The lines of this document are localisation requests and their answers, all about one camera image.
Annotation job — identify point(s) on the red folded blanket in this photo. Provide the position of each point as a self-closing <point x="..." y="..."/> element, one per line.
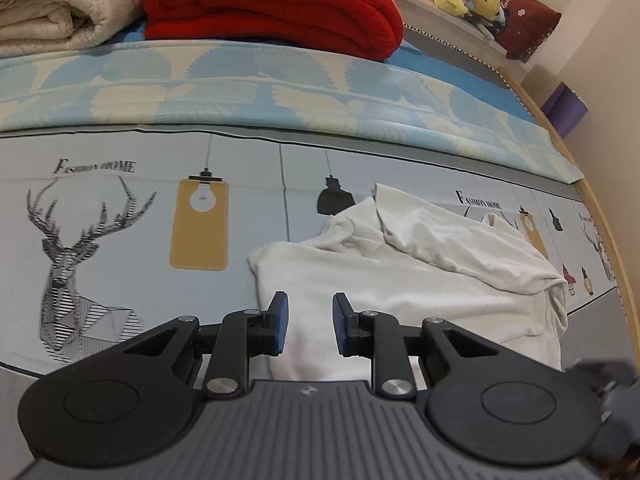
<point x="270" y="0"/>

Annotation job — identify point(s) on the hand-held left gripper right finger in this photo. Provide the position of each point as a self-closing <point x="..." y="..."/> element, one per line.
<point x="342" y="322"/>

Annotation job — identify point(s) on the white window sill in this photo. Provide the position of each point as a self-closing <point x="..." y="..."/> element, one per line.
<point x="450" y="30"/>

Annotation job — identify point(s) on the deer-print bedsheet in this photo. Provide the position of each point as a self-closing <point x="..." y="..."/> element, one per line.
<point x="150" y="260"/>

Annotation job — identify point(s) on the blue leaf-pattern blanket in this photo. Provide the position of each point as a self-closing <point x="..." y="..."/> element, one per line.
<point x="250" y="85"/>

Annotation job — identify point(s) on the round-faced yellow plush toy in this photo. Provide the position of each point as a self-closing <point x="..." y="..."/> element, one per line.
<point x="485" y="2"/>

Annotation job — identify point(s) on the wooden bed frame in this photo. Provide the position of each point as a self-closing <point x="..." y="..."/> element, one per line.
<point x="565" y="150"/>

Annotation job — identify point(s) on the dark red cushion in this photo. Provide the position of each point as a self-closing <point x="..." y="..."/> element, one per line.
<point x="530" y="25"/>

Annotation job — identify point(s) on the white shirt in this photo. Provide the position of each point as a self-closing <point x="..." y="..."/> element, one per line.
<point x="425" y="280"/>

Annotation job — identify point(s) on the cream fleece folded blanket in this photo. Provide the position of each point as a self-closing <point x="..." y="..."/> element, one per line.
<point x="60" y="5"/>

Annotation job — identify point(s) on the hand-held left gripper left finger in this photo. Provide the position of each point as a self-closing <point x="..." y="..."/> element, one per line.
<point x="279" y="322"/>

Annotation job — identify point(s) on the purple box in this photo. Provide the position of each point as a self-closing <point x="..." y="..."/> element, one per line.
<point x="565" y="110"/>

